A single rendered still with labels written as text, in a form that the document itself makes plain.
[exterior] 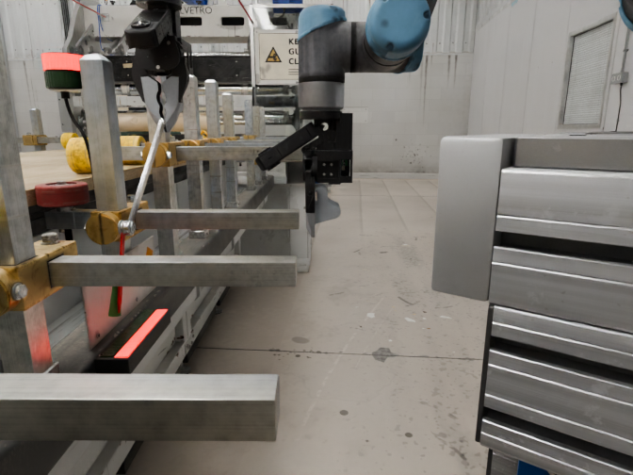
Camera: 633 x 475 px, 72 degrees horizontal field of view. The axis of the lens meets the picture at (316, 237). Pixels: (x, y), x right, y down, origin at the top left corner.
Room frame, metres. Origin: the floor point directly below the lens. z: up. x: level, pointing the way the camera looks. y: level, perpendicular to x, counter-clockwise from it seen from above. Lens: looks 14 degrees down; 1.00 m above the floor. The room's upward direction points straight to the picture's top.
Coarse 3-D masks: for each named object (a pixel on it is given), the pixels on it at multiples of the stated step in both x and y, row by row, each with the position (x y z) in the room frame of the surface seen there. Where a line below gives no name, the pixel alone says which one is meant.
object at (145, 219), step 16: (48, 224) 0.74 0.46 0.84; (64, 224) 0.74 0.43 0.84; (80, 224) 0.74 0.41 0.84; (144, 224) 0.74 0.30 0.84; (160, 224) 0.74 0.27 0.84; (176, 224) 0.74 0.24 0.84; (192, 224) 0.74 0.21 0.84; (208, 224) 0.74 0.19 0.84; (224, 224) 0.74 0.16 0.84; (240, 224) 0.74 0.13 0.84; (256, 224) 0.74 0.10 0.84; (272, 224) 0.74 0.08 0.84; (288, 224) 0.74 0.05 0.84
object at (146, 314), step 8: (144, 312) 0.68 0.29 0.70; (152, 312) 0.68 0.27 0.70; (136, 320) 0.65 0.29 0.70; (144, 320) 0.65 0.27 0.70; (128, 328) 0.62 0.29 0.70; (136, 328) 0.62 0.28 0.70; (120, 336) 0.59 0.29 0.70; (128, 336) 0.59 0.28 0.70; (112, 344) 0.57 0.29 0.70; (120, 344) 0.57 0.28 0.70; (104, 352) 0.54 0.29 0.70; (112, 352) 0.54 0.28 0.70
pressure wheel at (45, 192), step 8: (40, 184) 0.75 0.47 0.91; (48, 184) 0.76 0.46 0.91; (56, 184) 0.77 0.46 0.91; (64, 184) 0.75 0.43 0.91; (72, 184) 0.77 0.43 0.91; (80, 184) 0.75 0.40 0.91; (40, 192) 0.72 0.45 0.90; (48, 192) 0.71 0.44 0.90; (56, 192) 0.72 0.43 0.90; (64, 192) 0.72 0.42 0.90; (72, 192) 0.73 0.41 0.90; (80, 192) 0.74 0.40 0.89; (88, 192) 0.76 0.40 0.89; (40, 200) 0.72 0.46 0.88; (48, 200) 0.71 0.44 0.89; (56, 200) 0.72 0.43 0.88; (64, 200) 0.72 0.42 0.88; (72, 200) 0.73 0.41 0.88; (80, 200) 0.74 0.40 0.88; (88, 200) 0.76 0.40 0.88; (64, 208) 0.74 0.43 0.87; (72, 232) 0.76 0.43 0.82
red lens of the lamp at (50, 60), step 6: (42, 54) 0.69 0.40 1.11; (48, 54) 0.69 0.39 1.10; (54, 54) 0.68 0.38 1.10; (60, 54) 0.69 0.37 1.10; (66, 54) 0.69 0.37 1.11; (72, 54) 0.69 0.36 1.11; (42, 60) 0.69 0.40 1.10; (48, 60) 0.69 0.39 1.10; (54, 60) 0.68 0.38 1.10; (60, 60) 0.69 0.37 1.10; (66, 60) 0.69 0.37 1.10; (72, 60) 0.69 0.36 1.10; (78, 60) 0.70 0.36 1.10; (42, 66) 0.70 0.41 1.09; (48, 66) 0.69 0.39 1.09; (54, 66) 0.68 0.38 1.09; (60, 66) 0.69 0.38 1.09; (66, 66) 0.69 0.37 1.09; (72, 66) 0.69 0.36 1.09; (78, 66) 0.70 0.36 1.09
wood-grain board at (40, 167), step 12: (24, 156) 1.62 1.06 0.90; (36, 156) 1.62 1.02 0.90; (48, 156) 1.62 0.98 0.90; (60, 156) 1.62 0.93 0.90; (24, 168) 1.14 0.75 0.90; (36, 168) 1.14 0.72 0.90; (48, 168) 1.14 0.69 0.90; (60, 168) 1.14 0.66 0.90; (132, 168) 1.15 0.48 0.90; (24, 180) 0.86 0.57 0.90; (36, 180) 0.86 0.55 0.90; (48, 180) 0.86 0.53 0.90; (60, 180) 0.86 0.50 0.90; (72, 180) 0.86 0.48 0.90; (84, 180) 0.90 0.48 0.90; (36, 204) 0.74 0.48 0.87
